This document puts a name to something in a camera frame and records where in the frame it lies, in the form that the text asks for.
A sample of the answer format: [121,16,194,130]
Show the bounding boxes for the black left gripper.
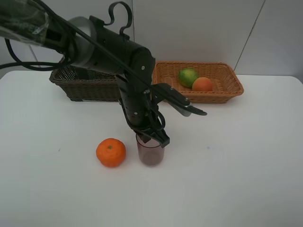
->
[116,75,170,148]

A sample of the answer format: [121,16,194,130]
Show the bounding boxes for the translucent purple plastic cup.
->
[136,135,165,166]

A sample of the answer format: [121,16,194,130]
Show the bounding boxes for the orange mandarin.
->
[96,138,126,167]

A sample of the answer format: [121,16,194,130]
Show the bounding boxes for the green lime fruit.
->
[178,68,199,88]

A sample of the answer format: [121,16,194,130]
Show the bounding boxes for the peach coloured bread bun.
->
[192,77,213,92]

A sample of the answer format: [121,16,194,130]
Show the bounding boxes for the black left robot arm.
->
[0,0,169,147]

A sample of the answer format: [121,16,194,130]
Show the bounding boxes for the light orange wicker basket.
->
[152,61,244,104]

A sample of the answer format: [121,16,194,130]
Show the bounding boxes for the dark brown wicker basket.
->
[49,65,121,102]

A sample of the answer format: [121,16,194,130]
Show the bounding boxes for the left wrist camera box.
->
[151,83,207,117]

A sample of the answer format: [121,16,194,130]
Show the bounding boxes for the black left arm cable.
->
[0,0,166,133]

